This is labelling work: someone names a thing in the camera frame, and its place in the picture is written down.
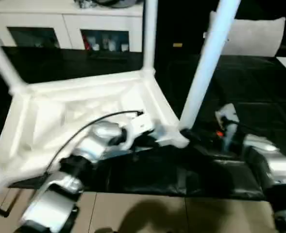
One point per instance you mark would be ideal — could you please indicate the white plastic table top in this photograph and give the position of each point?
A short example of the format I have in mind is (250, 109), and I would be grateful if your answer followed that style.
(60, 111)

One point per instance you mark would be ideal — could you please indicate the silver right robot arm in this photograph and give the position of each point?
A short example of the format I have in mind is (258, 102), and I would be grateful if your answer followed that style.
(274, 165)

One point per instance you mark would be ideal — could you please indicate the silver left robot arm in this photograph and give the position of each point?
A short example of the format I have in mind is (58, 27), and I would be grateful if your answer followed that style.
(89, 150)

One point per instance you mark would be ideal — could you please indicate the black table mat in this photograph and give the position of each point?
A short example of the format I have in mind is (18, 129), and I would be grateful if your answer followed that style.
(249, 97)

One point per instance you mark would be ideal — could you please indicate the grey cushion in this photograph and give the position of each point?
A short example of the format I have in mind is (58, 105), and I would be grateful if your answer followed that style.
(254, 36)

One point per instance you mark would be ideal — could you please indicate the black cabinet with yellow label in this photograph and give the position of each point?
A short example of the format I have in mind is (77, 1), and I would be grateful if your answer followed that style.
(176, 24)

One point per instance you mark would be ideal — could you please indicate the white glass-door cabinet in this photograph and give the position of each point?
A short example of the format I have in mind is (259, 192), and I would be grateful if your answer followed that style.
(60, 24)

